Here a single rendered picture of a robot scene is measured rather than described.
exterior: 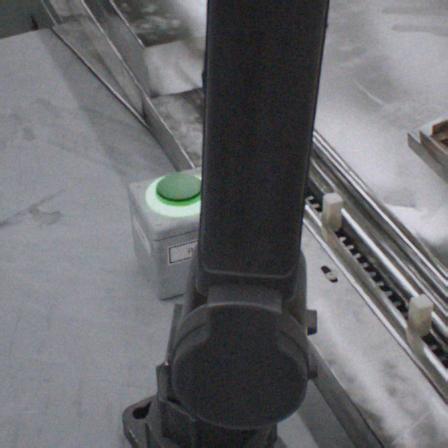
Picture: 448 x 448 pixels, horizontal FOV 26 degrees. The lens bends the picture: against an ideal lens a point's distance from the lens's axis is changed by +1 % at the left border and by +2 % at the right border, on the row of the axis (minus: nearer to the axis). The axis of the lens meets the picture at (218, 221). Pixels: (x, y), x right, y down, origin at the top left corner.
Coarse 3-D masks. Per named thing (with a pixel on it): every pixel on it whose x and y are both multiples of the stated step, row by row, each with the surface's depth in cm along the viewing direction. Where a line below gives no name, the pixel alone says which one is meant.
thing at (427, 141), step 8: (432, 128) 84; (440, 128) 84; (424, 136) 83; (432, 136) 84; (440, 136) 84; (424, 144) 84; (432, 144) 82; (440, 144) 83; (432, 152) 83; (440, 152) 81; (440, 160) 82
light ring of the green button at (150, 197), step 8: (152, 184) 78; (152, 192) 77; (152, 200) 76; (152, 208) 76; (160, 208) 75; (168, 208) 75; (176, 208) 75; (184, 208) 75; (192, 208) 75; (200, 208) 75
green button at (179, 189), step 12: (168, 180) 77; (180, 180) 77; (192, 180) 77; (156, 192) 76; (168, 192) 76; (180, 192) 76; (192, 192) 76; (168, 204) 75; (180, 204) 75; (192, 204) 76
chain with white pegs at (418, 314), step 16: (320, 208) 85; (336, 208) 81; (336, 224) 82; (352, 240) 81; (368, 272) 78; (384, 288) 77; (400, 304) 75; (416, 304) 70; (432, 304) 70; (416, 320) 71; (432, 336) 72
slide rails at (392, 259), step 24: (312, 168) 88; (336, 192) 85; (312, 216) 82; (360, 216) 82; (336, 240) 79; (384, 240) 79; (360, 264) 77; (384, 264) 77; (408, 264) 77; (360, 288) 75; (408, 288) 75; (432, 288) 75; (384, 312) 73; (408, 336) 70; (432, 360) 69
